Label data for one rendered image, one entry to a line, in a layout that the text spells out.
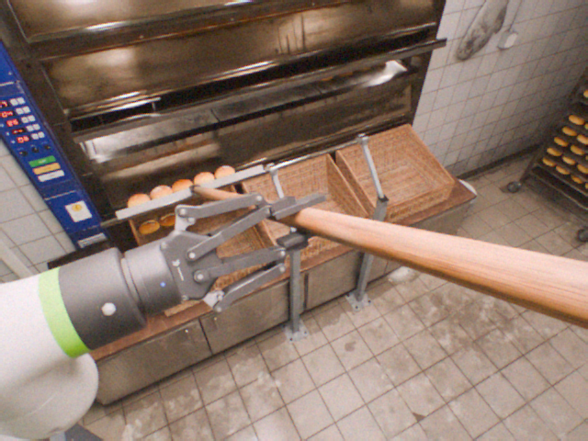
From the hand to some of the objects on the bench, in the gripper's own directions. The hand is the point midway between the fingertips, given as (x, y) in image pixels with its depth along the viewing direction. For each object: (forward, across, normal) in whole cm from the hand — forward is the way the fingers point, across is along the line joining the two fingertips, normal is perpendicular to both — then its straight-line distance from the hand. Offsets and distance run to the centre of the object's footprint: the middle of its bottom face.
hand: (301, 220), depth 48 cm
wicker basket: (+120, +44, -159) cm, 204 cm away
